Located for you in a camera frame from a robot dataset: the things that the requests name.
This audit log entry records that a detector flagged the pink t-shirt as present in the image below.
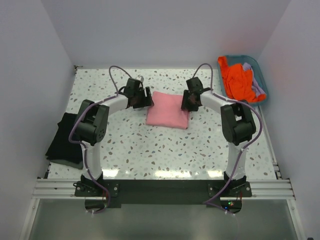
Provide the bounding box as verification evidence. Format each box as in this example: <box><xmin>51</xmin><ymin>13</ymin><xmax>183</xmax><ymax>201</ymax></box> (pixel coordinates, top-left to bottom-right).
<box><xmin>146</xmin><ymin>91</ymin><xmax>189</xmax><ymax>130</ymax></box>

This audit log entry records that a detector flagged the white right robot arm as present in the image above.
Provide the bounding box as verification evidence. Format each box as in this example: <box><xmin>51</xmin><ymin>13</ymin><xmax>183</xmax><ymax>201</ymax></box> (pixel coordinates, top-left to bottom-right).
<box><xmin>181</xmin><ymin>77</ymin><xmax>256</xmax><ymax>181</ymax></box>

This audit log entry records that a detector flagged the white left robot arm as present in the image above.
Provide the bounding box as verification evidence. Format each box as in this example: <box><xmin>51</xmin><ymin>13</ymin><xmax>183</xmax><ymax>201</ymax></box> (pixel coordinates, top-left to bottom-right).
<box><xmin>68</xmin><ymin>78</ymin><xmax>154</xmax><ymax>181</ymax></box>

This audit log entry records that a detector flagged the orange t-shirt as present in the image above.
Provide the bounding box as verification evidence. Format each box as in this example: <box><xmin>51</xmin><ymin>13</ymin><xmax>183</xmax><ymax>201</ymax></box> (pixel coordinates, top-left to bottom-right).
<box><xmin>217</xmin><ymin>56</ymin><xmax>267</xmax><ymax>103</ymax></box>

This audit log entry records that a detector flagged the teal laundry basket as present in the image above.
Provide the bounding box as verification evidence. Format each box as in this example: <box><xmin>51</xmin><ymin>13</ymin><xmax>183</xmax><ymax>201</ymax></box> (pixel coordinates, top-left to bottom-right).
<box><xmin>217</xmin><ymin>55</ymin><xmax>269</xmax><ymax>107</ymax></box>

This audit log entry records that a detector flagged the lavender t-shirt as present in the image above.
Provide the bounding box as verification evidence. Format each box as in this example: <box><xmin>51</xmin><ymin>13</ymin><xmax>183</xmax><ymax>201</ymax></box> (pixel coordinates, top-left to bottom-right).
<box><xmin>242</xmin><ymin>62</ymin><xmax>266</xmax><ymax>97</ymax></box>

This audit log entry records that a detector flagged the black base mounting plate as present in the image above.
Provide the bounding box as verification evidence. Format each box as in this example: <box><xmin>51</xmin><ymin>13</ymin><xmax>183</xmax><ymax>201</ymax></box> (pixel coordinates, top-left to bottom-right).
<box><xmin>73</xmin><ymin>176</ymin><xmax>253</xmax><ymax>211</ymax></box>

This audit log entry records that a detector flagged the folded black t-shirt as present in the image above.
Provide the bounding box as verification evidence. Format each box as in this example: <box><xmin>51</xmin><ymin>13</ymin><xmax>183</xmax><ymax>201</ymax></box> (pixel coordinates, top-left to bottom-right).
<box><xmin>45</xmin><ymin>112</ymin><xmax>83</xmax><ymax>170</ymax></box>

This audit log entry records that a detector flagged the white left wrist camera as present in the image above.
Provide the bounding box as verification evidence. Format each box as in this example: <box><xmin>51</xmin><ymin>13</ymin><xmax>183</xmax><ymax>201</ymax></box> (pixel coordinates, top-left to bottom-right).
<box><xmin>137</xmin><ymin>75</ymin><xmax>144</xmax><ymax>83</ymax></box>

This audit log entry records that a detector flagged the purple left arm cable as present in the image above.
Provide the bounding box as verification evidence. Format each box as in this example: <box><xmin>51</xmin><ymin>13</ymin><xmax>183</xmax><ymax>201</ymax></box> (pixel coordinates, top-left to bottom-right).
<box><xmin>68</xmin><ymin>65</ymin><xmax>137</xmax><ymax>215</ymax></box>

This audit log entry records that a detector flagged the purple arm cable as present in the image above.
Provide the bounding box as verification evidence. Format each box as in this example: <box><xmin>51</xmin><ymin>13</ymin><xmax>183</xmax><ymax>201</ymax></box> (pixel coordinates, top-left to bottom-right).
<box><xmin>193</xmin><ymin>63</ymin><xmax>263</xmax><ymax>208</ymax></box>
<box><xmin>68</xmin><ymin>65</ymin><xmax>137</xmax><ymax>215</ymax></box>

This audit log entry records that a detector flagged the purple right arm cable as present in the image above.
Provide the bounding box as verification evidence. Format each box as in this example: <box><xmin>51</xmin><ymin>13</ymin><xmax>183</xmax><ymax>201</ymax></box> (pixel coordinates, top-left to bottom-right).
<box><xmin>193</xmin><ymin>63</ymin><xmax>263</xmax><ymax>208</ymax></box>

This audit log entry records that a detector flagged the aluminium front rail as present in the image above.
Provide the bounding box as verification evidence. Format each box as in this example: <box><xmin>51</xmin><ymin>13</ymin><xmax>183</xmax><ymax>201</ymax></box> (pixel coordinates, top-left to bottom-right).
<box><xmin>32</xmin><ymin>179</ymin><xmax>295</xmax><ymax>201</ymax></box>

